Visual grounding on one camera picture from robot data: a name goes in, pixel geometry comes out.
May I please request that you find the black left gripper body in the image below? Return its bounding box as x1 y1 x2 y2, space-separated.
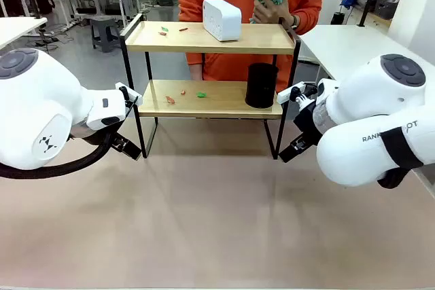
107 129 127 151

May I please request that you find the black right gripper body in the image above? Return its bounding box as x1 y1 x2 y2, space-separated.
293 98 324 148

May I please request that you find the person's left forearm orange sleeve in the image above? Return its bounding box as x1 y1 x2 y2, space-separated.
288 0 327 36

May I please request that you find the person's left hand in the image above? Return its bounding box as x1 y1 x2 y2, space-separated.
253 0 294 29

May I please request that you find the black cylindrical container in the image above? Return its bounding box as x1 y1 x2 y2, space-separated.
245 62 279 109

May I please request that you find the large white table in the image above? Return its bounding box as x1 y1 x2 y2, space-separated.
298 24 392 81

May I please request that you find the grey plastic stool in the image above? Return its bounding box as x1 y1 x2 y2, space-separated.
89 16 122 54

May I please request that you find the white rectangular speaker box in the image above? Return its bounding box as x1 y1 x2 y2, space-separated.
203 0 243 42

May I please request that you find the white side table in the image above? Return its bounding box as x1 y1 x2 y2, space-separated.
0 16 48 50

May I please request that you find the black backpack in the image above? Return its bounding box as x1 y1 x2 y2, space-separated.
33 0 56 16

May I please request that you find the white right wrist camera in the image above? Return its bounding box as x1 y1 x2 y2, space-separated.
277 81 307 105

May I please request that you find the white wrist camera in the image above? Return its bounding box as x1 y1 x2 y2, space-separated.
277 81 307 105
114 81 143 104

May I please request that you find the black cable sleeve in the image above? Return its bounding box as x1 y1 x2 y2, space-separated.
0 128 120 179

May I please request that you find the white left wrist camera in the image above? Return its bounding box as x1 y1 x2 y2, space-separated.
114 81 143 104

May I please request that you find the black velcro strap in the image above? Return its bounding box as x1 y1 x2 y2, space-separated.
377 126 424 189

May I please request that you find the wooden shelf with black frame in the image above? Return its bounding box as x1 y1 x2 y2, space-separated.
119 14 302 161

